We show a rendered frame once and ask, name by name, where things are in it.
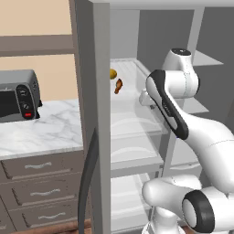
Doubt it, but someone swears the grey fridge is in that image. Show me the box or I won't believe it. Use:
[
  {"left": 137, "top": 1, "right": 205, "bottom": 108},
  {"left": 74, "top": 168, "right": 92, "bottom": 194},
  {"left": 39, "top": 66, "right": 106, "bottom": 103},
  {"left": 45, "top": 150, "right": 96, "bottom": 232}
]
[{"left": 90, "top": 0, "right": 234, "bottom": 234}]

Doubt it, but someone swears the clear fridge shelf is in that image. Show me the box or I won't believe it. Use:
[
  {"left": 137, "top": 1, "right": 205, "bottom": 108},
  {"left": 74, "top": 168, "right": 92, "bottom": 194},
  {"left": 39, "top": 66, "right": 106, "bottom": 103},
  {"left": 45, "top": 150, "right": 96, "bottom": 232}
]
[
  {"left": 110, "top": 58, "right": 170, "bottom": 141},
  {"left": 110, "top": 133, "right": 165, "bottom": 179},
  {"left": 110, "top": 173, "right": 154, "bottom": 233}
]

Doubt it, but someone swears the grey fridge door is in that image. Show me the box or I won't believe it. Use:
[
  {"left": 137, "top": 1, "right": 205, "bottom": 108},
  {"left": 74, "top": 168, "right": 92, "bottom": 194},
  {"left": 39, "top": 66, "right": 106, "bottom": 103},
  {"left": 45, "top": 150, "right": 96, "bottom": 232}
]
[{"left": 69, "top": 0, "right": 112, "bottom": 234}]

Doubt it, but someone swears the brown drawer front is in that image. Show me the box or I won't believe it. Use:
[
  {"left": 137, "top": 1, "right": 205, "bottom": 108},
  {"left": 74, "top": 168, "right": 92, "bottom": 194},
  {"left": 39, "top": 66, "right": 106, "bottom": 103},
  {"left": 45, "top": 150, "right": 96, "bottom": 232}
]
[
  {"left": 11, "top": 173, "right": 84, "bottom": 207},
  {"left": 21, "top": 199, "right": 80, "bottom": 229},
  {"left": 0, "top": 150, "right": 85, "bottom": 181}
]

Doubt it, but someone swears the brown cupboard run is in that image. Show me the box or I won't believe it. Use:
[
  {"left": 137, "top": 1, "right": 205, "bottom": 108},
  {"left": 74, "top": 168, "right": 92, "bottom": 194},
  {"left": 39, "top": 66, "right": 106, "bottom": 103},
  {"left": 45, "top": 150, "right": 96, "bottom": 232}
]
[{"left": 0, "top": 165, "right": 16, "bottom": 234}]

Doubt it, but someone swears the grey door with shelves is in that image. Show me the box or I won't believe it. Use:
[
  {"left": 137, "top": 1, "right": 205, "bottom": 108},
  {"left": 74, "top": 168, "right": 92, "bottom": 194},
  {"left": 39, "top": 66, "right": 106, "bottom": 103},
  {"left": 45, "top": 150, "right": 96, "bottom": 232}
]
[{"left": 182, "top": 5, "right": 234, "bottom": 135}]

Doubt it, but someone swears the silver drawer handle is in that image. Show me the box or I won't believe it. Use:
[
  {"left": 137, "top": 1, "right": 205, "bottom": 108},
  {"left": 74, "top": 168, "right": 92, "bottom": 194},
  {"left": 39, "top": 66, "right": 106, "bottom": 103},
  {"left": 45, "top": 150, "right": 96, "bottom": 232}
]
[
  {"left": 29, "top": 188, "right": 61, "bottom": 197},
  {"left": 24, "top": 161, "right": 53, "bottom": 170},
  {"left": 37, "top": 211, "right": 67, "bottom": 220}
]

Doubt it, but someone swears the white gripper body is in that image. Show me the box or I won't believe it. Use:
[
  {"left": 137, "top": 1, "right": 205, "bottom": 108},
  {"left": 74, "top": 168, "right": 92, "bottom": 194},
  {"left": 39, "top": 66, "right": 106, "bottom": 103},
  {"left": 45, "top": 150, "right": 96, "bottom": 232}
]
[{"left": 139, "top": 90, "right": 156, "bottom": 108}]

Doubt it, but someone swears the brown chicken drumstick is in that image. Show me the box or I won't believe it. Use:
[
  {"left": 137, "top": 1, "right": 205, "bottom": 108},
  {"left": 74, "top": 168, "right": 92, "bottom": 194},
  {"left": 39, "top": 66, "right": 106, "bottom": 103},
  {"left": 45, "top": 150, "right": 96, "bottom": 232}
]
[{"left": 113, "top": 78, "right": 123, "bottom": 95}]

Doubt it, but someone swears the dark curved door handle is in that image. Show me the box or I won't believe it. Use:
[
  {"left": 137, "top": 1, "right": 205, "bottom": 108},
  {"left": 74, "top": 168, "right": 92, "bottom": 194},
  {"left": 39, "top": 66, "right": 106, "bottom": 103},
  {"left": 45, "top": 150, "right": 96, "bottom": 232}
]
[{"left": 77, "top": 127, "right": 101, "bottom": 234}]

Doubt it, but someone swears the grey toaster oven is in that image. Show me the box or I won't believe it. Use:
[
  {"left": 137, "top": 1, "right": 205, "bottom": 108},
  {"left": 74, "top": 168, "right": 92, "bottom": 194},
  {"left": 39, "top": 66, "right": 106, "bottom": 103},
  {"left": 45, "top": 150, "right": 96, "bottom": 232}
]
[{"left": 0, "top": 69, "right": 44, "bottom": 123}]

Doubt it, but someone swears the brown wall shelf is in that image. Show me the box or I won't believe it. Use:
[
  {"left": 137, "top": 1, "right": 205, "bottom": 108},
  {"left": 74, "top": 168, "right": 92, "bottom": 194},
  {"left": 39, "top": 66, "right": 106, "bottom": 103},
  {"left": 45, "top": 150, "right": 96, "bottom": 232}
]
[{"left": 0, "top": 34, "right": 76, "bottom": 58}]

